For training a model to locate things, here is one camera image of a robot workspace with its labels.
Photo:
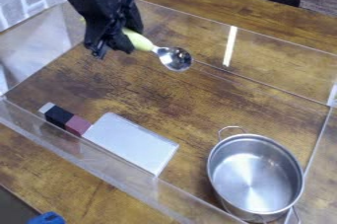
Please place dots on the spoon with yellow-green handle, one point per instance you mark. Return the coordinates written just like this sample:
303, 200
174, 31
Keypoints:
174, 57

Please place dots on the toy cleaver knife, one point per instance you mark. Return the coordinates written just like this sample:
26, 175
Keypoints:
118, 135

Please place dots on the stainless steel pot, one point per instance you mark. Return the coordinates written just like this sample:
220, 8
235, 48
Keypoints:
255, 175

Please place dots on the blue object at bottom edge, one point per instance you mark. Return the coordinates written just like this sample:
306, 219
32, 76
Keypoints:
47, 218

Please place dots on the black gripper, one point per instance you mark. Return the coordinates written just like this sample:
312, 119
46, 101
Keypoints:
107, 17

